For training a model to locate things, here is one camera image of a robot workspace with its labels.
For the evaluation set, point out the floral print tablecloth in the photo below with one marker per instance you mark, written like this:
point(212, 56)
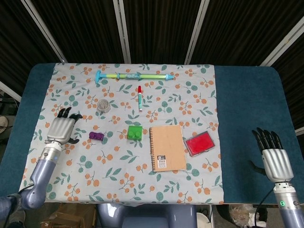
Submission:
point(133, 180)

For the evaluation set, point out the brown spiral notebook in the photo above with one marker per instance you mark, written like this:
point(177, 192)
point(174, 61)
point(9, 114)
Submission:
point(167, 147)

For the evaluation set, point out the white partition frame post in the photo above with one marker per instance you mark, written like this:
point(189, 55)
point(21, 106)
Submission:
point(196, 33)
point(122, 31)
point(282, 44)
point(9, 91)
point(45, 31)

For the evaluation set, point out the green toy brick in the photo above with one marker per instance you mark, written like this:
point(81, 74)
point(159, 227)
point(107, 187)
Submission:
point(134, 133)

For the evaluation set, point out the blue-grey robot torso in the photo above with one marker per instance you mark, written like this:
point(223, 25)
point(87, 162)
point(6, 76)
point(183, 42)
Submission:
point(147, 216)

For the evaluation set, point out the dark pleated screen panel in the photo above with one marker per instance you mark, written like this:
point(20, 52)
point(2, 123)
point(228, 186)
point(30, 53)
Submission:
point(83, 28)
point(161, 28)
point(14, 35)
point(242, 28)

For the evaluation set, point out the clear jar of small clips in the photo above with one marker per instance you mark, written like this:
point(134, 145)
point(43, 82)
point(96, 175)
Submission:
point(103, 106)

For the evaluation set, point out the purple toy brick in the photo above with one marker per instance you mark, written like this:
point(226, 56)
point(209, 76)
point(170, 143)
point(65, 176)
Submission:
point(96, 135)

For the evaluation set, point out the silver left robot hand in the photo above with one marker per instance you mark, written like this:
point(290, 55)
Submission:
point(60, 129)

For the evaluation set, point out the green marker with red cap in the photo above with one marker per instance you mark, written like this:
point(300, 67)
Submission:
point(140, 98)

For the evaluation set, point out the red ink pad case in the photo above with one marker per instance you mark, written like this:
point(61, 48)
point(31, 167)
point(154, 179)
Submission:
point(199, 143)

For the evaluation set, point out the teal table cover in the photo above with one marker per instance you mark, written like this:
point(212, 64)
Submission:
point(249, 95)

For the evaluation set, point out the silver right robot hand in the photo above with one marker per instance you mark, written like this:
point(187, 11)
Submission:
point(276, 164)

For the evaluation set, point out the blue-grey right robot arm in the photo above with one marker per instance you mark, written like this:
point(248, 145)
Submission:
point(288, 209)

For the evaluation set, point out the white plastic bucket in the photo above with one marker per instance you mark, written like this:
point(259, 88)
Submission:
point(203, 221)

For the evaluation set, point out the green and blue water squirter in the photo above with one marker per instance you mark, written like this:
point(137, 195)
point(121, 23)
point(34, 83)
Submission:
point(133, 76)

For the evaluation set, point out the brown cardboard box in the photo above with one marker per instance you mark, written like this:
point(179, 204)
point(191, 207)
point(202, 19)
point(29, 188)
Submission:
point(71, 216)

